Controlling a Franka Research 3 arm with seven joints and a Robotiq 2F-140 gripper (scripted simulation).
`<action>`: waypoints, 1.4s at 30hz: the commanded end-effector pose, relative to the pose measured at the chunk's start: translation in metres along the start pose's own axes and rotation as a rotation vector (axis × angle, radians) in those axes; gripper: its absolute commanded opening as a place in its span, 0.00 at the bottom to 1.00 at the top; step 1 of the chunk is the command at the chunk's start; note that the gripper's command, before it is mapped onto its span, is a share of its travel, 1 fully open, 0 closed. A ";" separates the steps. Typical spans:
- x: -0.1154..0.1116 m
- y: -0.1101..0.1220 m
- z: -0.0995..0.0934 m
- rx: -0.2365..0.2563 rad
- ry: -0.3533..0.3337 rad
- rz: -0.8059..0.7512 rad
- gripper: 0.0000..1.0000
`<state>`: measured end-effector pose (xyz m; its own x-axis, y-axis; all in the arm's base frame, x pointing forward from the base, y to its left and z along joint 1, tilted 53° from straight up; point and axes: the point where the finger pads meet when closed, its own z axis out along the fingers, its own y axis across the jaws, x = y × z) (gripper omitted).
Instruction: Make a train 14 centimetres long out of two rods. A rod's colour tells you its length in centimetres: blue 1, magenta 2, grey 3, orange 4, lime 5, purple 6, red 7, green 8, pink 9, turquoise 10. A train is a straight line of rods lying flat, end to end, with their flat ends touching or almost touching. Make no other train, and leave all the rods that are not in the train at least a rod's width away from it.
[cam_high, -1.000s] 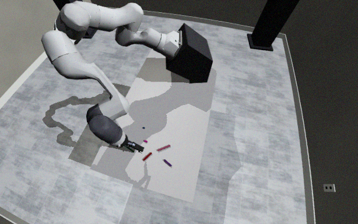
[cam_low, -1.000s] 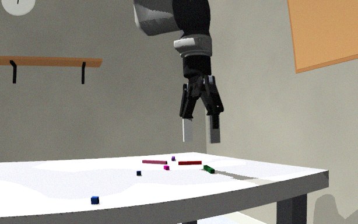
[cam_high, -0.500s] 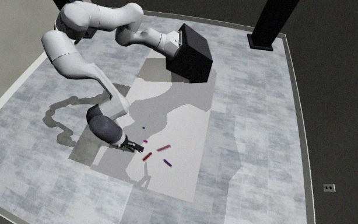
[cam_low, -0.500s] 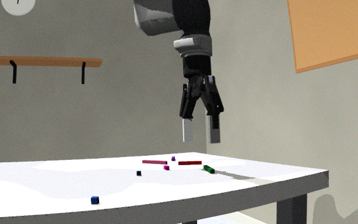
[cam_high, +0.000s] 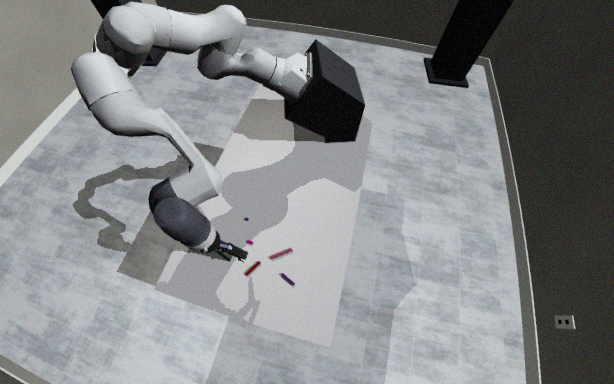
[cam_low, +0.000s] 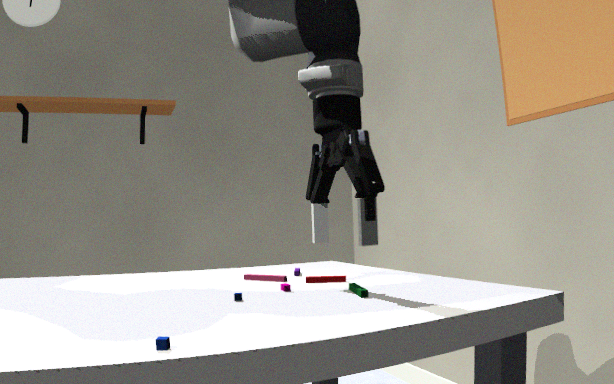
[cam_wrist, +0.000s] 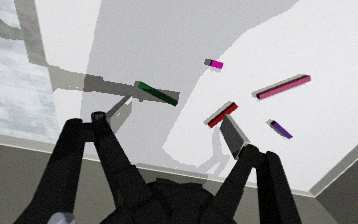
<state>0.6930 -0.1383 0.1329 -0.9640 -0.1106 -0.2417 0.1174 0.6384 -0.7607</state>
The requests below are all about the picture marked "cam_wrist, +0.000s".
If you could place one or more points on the green rod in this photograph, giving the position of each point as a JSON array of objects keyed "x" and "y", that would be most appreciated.
[{"x": 157, "y": 93}]

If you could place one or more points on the magenta rod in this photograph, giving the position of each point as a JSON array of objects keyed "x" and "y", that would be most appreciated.
[{"x": 216, "y": 64}]

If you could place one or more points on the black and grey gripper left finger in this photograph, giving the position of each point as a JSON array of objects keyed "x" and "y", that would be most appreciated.
[{"x": 54, "y": 199}]

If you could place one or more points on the dark red rod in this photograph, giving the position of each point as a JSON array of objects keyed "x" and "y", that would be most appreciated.
[{"x": 221, "y": 115}]

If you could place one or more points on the purple rod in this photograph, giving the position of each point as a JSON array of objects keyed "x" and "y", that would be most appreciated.
[{"x": 281, "y": 129}]

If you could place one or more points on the pink rod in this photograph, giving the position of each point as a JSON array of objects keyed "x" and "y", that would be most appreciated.
[{"x": 284, "y": 86}]

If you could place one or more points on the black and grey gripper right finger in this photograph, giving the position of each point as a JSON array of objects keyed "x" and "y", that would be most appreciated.
[{"x": 276, "y": 202}]

